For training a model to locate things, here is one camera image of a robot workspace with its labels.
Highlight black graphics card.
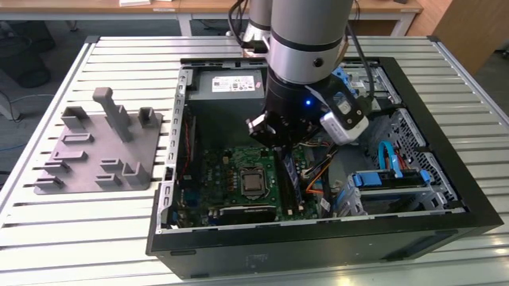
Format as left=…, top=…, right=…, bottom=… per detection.
left=218, top=204, right=278, bottom=226

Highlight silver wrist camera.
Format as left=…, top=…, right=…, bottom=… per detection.
left=320, top=97, right=370, bottom=147

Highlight black wire bundle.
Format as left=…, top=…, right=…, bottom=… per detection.
left=303, top=142, right=358, bottom=179

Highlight CPU socket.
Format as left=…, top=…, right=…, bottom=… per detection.
left=237, top=167, right=273, bottom=201

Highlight black PC case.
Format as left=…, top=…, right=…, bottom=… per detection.
left=145, top=55, right=505, bottom=281

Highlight green motherboard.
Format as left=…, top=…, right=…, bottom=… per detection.
left=170, top=144, right=332, bottom=227

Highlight empty blue disk carrier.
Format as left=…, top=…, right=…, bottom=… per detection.
left=332, top=67, right=352, bottom=96

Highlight wooden desk white legs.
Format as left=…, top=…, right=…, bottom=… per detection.
left=0, top=0, right=425, bottom=38

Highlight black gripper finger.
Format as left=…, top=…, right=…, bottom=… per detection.
left=291, top=120, right=322, bottom=147
left=245, top=114, right=281, bottom=149

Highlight grey metal disk bay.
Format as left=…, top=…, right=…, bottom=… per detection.
left=336, top=172, right=454, bottom=217

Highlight wooden cabinet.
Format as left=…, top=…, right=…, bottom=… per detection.
left=432, top=0, right=509, bottom=75

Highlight black office chair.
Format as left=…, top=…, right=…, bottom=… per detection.
left=0, top=20, right=56, bottom=89

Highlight grey plastic parts rack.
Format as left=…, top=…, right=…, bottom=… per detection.
left=34, top=86, right=166, bottom=195

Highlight hard disk in blue carrier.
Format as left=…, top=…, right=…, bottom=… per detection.
left=352, top=169, right=430, bottom=190

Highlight silver CPU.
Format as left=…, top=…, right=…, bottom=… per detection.
left=242, top=174, right=266, bottom=191

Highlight orange data cable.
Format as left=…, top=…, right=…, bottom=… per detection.
left=306, top=172, right=332, bottom=194

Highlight grey power supply unit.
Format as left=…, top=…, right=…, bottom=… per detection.
left=186, top=70, right=269, bottom=150

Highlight blue flat data cable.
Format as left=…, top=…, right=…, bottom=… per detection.
left=380, top=139, right=405, bottom=179

